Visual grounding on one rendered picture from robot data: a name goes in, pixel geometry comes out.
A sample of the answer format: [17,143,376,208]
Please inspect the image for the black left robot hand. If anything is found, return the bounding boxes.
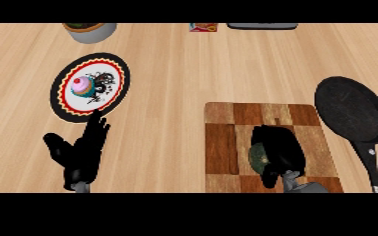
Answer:
[41,109,112,192]

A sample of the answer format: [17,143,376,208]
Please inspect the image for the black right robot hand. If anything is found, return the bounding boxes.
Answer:
[249,124,307,190]

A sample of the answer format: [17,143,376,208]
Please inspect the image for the green squash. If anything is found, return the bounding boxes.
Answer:
[246,144,270,175]

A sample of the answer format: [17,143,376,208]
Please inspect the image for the checkered wooden cutting board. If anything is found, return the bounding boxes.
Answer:
[203,101,345,194]

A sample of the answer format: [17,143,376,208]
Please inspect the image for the black frying pan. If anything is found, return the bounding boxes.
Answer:
[313,76,378,194]

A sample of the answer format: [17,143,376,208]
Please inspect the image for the black rimmed patterned plate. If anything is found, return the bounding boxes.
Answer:
[48,52,133,124]

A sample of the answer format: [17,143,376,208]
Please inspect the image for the pink frosted cupcake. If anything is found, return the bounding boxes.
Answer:
[69,75,96,98]

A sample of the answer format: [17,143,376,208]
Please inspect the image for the grey plant pot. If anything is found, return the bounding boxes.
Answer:
[60,22,118,45]

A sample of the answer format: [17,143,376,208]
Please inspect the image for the dark grey flat tray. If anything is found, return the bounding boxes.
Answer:
[226,22,299,31]

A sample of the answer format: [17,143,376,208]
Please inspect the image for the red and yellow box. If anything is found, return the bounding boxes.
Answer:
[187,22,220,33]

